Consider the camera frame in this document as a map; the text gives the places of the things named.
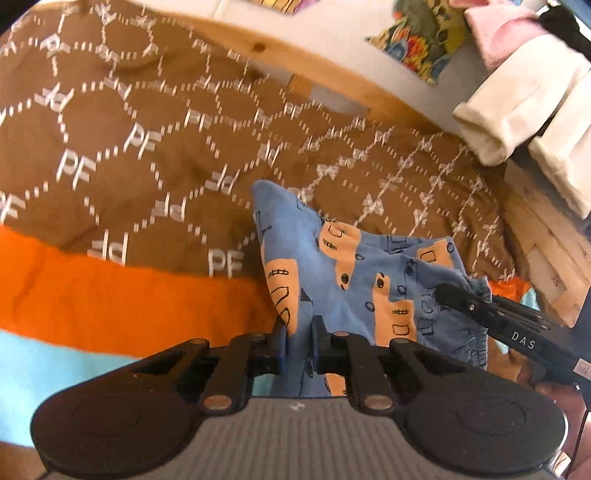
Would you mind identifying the blue pants orange pattern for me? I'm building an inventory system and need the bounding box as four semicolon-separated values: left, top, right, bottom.
252;180;492;397

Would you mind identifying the orange blue striped blanket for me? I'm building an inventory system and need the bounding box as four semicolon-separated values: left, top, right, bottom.
1;216;531;446

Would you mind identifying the white hanging cloth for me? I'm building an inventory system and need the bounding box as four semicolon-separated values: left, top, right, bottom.
453;34;590;219

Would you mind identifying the brown PF patterned blanket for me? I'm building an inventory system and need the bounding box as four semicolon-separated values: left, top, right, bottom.
1;1;514;285

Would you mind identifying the pink hanging cloth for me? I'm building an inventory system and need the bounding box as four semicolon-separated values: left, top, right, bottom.
450;0;547;72

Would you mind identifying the swirly starry night poster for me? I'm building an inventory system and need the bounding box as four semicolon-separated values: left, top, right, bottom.
250;0;318;16

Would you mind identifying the wooden bed frame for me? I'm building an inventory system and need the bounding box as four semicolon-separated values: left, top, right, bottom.
146;1;590;324

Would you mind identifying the black cable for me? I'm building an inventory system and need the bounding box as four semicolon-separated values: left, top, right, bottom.
570;405;591;480

